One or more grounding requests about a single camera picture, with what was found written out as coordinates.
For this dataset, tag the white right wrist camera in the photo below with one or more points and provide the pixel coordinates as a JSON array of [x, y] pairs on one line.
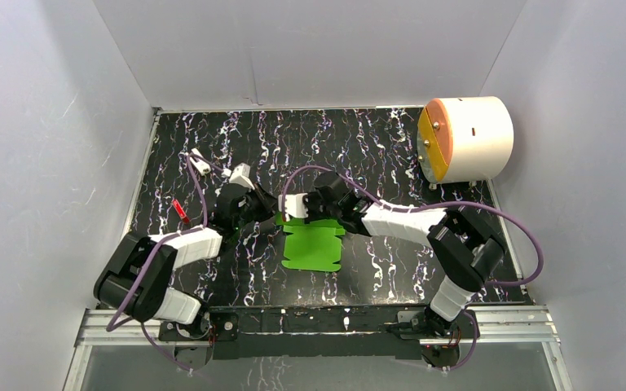
[[293, 206]]

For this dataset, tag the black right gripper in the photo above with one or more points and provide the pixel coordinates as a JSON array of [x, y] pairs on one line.
[[308, 199]]

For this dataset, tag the small white plastic clip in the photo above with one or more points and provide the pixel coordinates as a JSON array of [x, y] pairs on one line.
[[200, 165]]

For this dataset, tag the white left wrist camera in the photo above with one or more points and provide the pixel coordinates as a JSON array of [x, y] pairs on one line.
[[239, 175]]

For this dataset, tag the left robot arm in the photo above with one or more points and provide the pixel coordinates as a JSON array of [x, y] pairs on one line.
[[136, 279]]

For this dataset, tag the small red marker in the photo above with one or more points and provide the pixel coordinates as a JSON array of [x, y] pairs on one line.
[[180, 212]]

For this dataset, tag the white cylinder with coloured face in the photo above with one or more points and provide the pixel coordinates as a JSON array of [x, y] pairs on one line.
[[466, 139]]

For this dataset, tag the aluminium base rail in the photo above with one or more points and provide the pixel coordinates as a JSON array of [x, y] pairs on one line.
[[497, 323]]

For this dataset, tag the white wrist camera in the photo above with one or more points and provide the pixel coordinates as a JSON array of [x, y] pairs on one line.
[[239, 175], [293, 206]]

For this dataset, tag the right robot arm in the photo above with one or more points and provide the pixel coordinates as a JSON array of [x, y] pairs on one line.
[[467, 247]]

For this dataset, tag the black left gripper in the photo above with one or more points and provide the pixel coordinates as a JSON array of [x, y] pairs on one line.
[[256, 199]]

